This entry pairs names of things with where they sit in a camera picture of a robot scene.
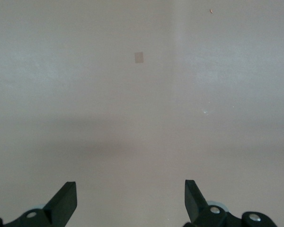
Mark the brown square tape patch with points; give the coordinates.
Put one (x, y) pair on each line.
(139, 57)

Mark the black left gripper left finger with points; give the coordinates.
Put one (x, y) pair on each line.
(60, 204)

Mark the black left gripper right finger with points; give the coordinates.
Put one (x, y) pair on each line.
(194, 201)

